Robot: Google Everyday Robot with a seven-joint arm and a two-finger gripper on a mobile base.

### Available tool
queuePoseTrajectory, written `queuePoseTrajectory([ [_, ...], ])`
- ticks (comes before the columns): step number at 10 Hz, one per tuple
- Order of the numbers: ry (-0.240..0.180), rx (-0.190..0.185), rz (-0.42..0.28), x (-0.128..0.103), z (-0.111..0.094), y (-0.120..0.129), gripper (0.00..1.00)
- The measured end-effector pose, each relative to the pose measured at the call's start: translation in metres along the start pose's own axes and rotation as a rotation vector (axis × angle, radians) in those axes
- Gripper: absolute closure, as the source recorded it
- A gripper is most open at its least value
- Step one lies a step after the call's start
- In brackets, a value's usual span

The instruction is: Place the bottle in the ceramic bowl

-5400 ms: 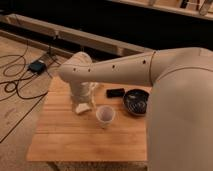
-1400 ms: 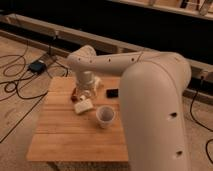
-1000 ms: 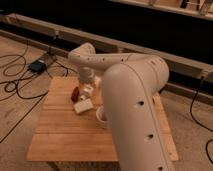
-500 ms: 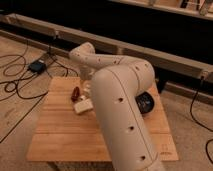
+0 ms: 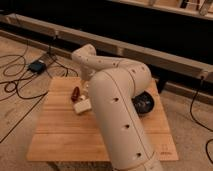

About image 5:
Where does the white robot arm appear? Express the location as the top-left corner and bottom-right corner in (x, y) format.
(72, 44), (163, 171)

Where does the dark ceramic bowl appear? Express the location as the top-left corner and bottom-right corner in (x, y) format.
(132, 91), (155, 116)

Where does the white sponge block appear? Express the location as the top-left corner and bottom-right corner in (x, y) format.
(73, 100), (91, 114)

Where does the wooden table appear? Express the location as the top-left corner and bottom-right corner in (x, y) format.
(27, 77), (178, 162)

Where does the long metal rail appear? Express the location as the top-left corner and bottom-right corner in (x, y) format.
(0, 14), (213, 83)

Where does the black cable right side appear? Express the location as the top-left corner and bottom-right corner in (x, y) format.
(189, 77), (213, 166)

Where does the black floor cable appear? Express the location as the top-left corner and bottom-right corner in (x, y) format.
(0, 39), (79, 144)

